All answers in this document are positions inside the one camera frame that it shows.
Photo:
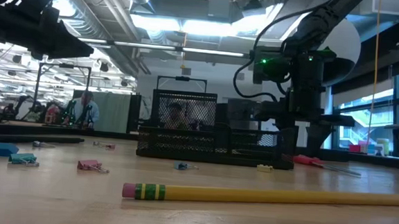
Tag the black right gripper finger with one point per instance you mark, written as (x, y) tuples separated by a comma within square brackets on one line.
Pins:
[(317, 138), (284, 141)]

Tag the pink binder clip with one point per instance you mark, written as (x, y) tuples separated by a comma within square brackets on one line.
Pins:
[(88, 164)]

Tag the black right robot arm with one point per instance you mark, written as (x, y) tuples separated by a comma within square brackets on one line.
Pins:
[(316, 25)]

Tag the small red binder clip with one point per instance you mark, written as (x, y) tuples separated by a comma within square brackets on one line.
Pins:
[(110, 146)]

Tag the black background rig frame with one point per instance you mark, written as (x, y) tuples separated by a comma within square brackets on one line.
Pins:
[(182, 78), (65, 65)]

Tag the black mesh desk organizer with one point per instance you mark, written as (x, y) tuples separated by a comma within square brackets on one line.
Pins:
[(200, 158)]

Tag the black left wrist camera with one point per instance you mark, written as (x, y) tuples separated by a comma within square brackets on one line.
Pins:
[(37, 3)]

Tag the small red box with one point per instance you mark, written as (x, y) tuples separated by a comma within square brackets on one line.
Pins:
[(354, 148)]

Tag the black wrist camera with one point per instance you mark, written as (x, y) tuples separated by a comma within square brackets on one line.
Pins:
[(271, 67), (37, 3)]

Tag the yellow pencil green ferrule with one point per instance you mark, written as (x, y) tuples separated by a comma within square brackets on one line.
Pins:
[(267, 196)]

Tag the black aluminium table frame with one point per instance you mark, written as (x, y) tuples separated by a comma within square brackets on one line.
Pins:
[(80, 132)]

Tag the person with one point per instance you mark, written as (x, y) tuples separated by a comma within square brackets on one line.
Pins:
[(175, 115), (86, 110)]

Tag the teal binder clip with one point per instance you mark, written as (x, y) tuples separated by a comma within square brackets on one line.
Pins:
[(21, 157)]

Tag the black cabinet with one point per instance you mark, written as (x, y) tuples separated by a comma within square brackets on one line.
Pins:
[(241, 109)]

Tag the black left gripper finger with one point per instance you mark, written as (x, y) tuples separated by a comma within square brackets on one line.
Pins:
[(68, 43)]

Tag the black partition panel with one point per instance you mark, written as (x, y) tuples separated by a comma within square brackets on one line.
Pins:
[(134, 113)]

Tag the green curtain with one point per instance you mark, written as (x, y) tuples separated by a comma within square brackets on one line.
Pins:
[(111, 111)]

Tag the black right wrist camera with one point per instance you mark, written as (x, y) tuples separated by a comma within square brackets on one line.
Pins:
[(271, 67)]

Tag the long ceiling light strip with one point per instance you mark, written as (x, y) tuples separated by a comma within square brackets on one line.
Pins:
[(148, 46)]

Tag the pale green container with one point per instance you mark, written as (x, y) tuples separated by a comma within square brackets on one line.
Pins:
[(383, 147)]

